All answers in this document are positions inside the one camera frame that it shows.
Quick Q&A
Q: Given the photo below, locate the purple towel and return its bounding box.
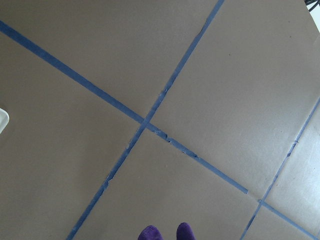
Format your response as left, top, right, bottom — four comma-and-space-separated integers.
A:
136, 222, 197, 240

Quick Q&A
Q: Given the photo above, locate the white towel rack base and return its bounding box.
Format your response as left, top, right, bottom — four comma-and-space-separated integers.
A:
0, 108, 10, 133

